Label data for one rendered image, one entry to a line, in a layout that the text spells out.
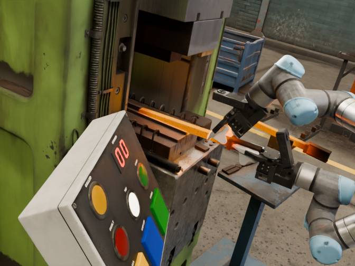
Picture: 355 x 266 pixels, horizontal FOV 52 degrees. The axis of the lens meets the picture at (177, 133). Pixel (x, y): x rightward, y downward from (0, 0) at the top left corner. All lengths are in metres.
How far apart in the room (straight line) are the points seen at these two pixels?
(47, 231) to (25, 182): 0.69
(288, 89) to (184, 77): 0.57
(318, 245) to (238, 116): 0.41
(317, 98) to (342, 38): 7.61
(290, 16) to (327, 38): 0.93
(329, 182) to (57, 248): 0.77
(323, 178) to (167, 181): 0.45
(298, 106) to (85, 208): 0.61
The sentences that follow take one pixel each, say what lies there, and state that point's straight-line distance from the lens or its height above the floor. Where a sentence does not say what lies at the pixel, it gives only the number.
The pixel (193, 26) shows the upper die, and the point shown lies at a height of 1.35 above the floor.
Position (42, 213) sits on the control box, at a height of 1.18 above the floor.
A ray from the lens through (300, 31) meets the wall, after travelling 8.78.
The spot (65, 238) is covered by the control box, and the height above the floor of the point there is 1.14.
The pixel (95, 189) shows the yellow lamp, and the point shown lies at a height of 1.18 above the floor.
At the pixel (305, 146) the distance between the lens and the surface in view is 1.49.
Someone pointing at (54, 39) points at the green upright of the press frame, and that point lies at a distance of 0.88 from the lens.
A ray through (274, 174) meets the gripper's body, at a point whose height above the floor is 0.98.
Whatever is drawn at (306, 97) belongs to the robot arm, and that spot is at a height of 1.25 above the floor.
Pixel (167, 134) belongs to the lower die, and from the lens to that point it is 1.18.
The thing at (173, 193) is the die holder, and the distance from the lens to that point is 1.15.
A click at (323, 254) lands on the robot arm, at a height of 0.91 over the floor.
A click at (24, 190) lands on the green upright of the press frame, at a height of 0.78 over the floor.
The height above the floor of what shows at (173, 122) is 1.01.
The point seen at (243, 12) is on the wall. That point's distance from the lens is 9.24.
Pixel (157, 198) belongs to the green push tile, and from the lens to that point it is 0.80.
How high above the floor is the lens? 1.51
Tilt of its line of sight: 26 degrees down
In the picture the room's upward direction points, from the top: 11 degrees clockwise
